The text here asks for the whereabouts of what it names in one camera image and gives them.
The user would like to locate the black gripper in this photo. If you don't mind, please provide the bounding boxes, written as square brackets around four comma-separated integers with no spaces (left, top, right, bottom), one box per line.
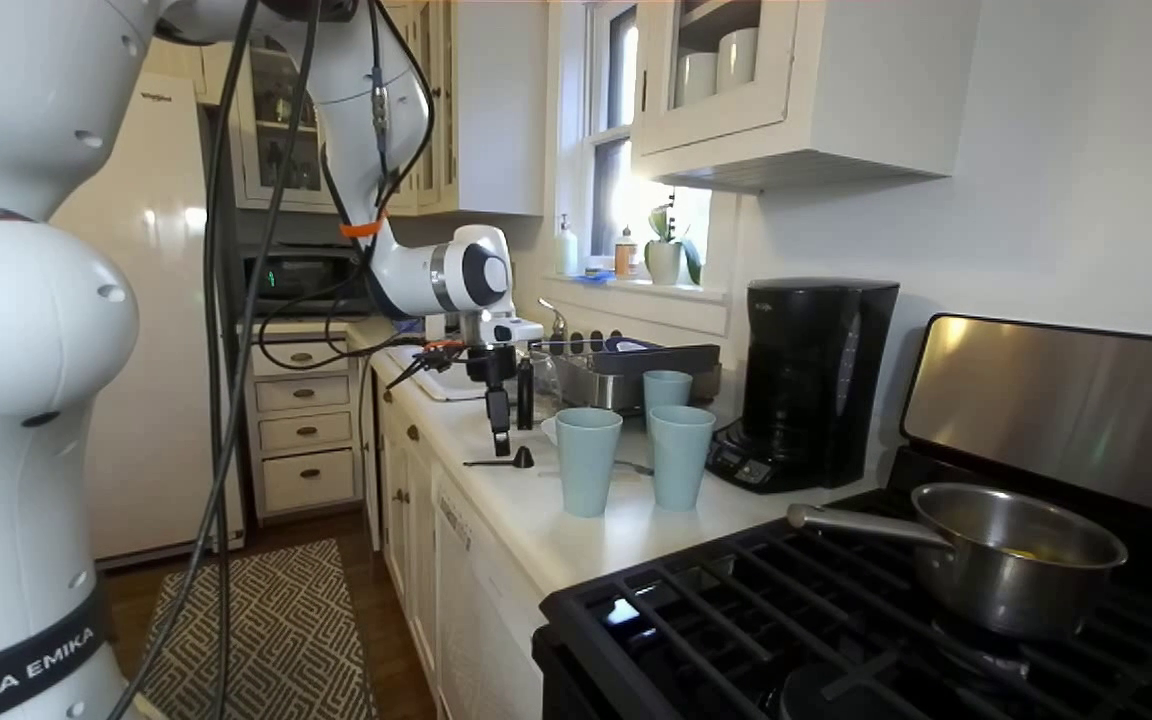
[469,340,524,462]

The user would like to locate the white kitchen sink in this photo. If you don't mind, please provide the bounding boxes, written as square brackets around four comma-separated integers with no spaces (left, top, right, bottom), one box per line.
[394,348,493,409]

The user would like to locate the teal plastic cup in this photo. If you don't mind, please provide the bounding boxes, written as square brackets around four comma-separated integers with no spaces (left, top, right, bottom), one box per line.
[553,402,628,521]
[641,367,694,415]
[644,402,714,514]

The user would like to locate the chrome faucet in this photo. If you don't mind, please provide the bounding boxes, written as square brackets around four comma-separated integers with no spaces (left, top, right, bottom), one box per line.
[519,293,576,342]

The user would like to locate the dark dish rack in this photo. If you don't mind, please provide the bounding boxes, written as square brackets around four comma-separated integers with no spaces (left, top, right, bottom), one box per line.
[539,326,727,420]

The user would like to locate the white base cabinets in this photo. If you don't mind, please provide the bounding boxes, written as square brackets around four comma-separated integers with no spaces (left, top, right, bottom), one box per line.
[373,361,553,720]

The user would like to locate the white soap bottle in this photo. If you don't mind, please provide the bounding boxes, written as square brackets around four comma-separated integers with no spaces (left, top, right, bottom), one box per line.
[553,210,582,284]

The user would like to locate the white drawer unit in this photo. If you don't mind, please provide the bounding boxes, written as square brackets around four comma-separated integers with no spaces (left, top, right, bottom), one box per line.
[242,319,373,522]

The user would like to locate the orange soap bottle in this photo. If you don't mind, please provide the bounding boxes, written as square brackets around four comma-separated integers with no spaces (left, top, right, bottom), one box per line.
[612,224,644,284]

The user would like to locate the white pot with plant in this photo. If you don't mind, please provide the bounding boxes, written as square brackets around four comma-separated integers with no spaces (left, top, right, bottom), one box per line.
[641,193,706,293]

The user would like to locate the black microwave oven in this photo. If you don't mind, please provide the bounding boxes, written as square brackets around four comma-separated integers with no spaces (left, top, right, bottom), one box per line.
[237,245,383,319]

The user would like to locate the kitchen window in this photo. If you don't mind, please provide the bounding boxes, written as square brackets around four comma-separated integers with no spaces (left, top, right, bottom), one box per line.
[582,0,714,287]

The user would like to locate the patterned floor rug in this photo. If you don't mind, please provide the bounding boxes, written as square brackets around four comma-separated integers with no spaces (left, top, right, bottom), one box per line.
[132,536,381,720]

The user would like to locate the black coffee maker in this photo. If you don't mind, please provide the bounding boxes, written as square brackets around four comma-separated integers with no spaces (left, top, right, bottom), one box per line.
[705,274,904,496]

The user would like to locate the white corner glass-door cabinet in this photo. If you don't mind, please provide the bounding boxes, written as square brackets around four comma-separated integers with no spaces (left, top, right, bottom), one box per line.
[229,0,455,215]

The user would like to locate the white mug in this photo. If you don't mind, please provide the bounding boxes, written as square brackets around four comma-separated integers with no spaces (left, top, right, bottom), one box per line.
[677,46,720,109]
[710,22,758,95]

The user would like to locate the black gas stove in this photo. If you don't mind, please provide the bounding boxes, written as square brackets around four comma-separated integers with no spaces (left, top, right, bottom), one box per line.
[527,307,1152,720]

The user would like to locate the white glass-door cabinet with mugs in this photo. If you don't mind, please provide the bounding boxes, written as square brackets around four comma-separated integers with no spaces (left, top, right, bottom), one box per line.
[628,0,984,197]

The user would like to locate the stainless steel saucepan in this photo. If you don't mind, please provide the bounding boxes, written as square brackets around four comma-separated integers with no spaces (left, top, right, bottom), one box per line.
[783,478,1131,642]

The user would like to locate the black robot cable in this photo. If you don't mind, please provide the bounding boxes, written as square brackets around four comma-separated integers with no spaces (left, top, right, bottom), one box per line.
[105,0,445,720]

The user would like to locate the white wall cabinet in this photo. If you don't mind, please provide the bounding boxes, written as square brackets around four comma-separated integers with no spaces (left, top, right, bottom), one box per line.
[445,0,553,218]

